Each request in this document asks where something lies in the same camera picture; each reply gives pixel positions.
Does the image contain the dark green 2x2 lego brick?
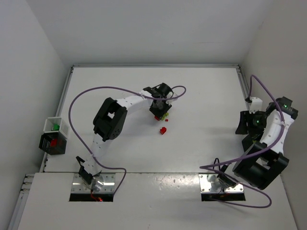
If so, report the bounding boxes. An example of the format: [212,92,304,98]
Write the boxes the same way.
[52,123,60,131]

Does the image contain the red curved lego brick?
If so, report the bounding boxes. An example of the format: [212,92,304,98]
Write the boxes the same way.
[50,138,58,147]

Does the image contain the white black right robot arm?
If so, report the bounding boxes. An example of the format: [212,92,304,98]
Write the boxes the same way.
[233,97,298,190]

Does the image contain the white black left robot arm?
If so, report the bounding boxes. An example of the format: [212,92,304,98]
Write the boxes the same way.
[69,83,177,185]

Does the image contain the black right slotted bin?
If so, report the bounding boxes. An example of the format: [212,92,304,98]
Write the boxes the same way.
[241,134,262,151]

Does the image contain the black slotted bin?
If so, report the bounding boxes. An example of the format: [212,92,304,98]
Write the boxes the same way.
[39,132,67,155]
[241,134,262,151]

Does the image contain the white left slotted bin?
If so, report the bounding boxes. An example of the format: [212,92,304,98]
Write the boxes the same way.
[43,117,70,139]

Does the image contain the black left slotted bin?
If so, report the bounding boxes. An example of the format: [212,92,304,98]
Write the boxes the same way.
[39,132,67,155]

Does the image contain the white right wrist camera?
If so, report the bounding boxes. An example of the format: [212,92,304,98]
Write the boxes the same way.
[245,97,263,114]

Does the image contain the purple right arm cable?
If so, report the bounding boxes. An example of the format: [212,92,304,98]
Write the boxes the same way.
[199,74,286,208]

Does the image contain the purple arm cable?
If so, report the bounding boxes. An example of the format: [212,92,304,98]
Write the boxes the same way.
[199,74,286,208]
[68,85,187,195]

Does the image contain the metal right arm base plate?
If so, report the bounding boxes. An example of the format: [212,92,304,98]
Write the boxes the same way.
[199,173,244,194]

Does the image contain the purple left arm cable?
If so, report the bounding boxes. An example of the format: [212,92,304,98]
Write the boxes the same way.
[68,85,187,195]

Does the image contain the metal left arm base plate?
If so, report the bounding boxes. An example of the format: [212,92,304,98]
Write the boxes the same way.
[71,173,116,194]

